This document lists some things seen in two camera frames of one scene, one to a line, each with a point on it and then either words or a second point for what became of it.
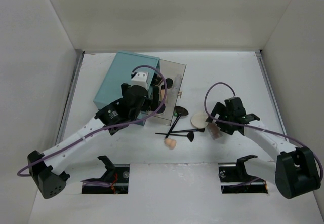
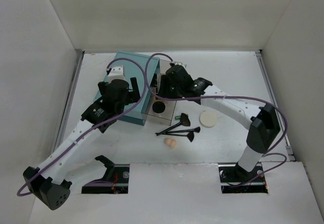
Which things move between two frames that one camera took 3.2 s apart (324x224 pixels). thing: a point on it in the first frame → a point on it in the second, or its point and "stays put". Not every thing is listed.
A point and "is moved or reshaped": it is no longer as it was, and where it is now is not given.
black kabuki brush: (179, 111) → (184, 120)
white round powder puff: (198, 120) is moved or reshaped
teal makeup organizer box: (119, 73) stays put
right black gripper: (219, 109) → (165, 82)
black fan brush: (190, 135) stays put
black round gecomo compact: (162, 109) stays put
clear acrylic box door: (170, 78) stays put
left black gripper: (154, 94) → (131, 95)
